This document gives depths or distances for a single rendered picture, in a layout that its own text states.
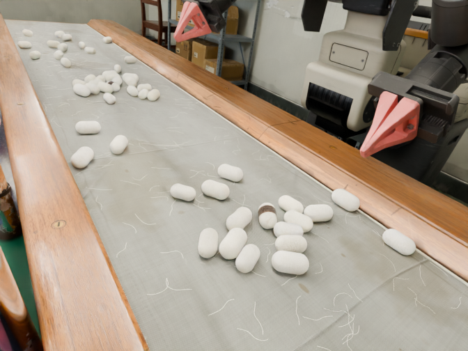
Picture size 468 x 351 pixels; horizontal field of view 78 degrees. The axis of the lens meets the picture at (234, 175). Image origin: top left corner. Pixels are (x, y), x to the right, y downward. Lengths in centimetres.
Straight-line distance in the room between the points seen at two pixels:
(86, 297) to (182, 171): 22
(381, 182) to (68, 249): 38
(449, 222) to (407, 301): 13
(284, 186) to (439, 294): 21
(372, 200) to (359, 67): 59
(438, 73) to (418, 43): 77
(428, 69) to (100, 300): 43
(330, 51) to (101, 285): 90
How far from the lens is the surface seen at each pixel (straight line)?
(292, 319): 27
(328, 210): 36
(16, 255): 37
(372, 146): 40
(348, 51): 97
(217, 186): 35
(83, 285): 25
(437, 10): 44
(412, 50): 122
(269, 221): 32
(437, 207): 45
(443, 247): 41
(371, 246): 37
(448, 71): 45
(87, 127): 51
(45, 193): 35
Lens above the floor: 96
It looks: 32 degrees down
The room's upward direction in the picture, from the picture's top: 9 degrees clockwise
